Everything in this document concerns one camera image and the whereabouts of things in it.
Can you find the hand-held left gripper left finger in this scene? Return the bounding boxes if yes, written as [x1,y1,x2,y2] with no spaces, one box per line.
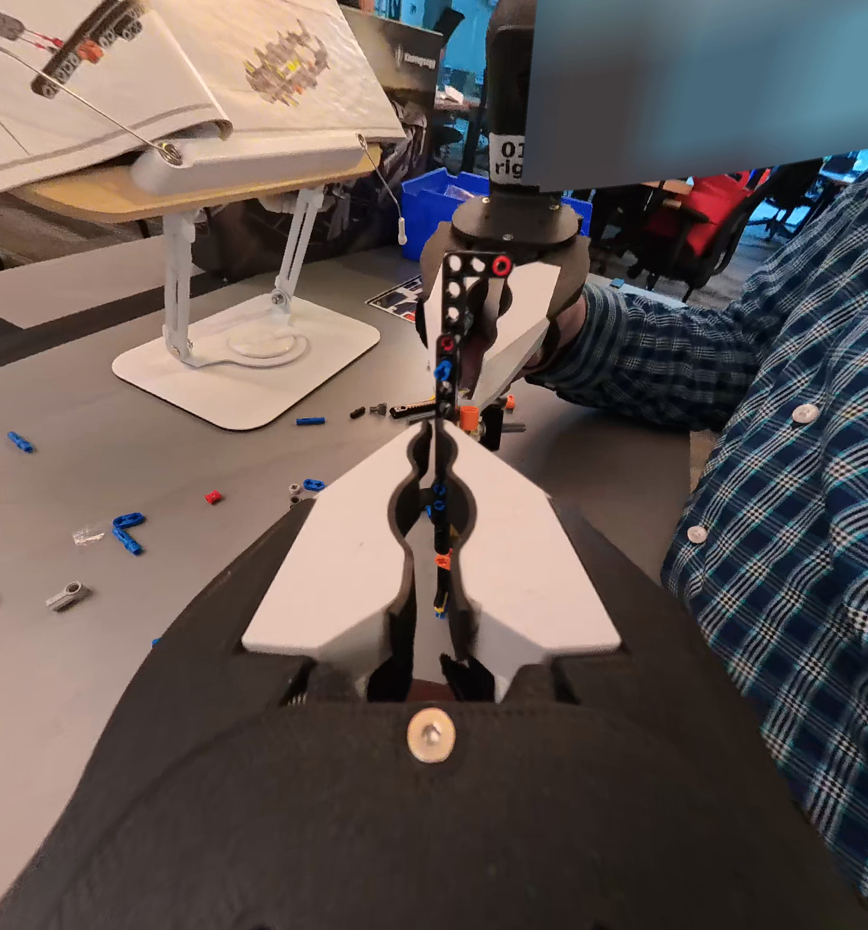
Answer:
[241,423,432,702]

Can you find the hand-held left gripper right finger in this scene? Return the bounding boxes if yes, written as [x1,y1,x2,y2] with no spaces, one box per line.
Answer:
[440,429,623,698]

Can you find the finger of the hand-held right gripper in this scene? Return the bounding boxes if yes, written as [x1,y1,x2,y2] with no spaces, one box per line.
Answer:
[466,262,563,408]
[421,252,447,326]

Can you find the black lego chassis assembly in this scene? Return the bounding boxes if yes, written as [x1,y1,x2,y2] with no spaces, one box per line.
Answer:
[432,250,528,626]

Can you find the printed booklet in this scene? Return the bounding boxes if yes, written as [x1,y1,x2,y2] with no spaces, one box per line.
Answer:
[365,275,425,324]

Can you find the blue plastic bin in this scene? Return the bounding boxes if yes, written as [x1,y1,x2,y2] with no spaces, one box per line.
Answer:
[401,169,595,263]

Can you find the red office chair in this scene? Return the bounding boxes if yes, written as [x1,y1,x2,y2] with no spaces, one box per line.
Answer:
[637,170,776,293]

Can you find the teal storage shelves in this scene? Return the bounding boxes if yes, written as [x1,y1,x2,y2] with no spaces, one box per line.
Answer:
[376,0,495,75]

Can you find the white flat-based stand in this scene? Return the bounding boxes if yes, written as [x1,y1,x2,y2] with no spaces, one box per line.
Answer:
[23,124,407,432]

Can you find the open instruction book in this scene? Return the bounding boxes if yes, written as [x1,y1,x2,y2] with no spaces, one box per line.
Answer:
[0,0,407,206]

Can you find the white pull cord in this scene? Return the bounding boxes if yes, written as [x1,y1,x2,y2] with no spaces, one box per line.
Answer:
[357,133,410,247]

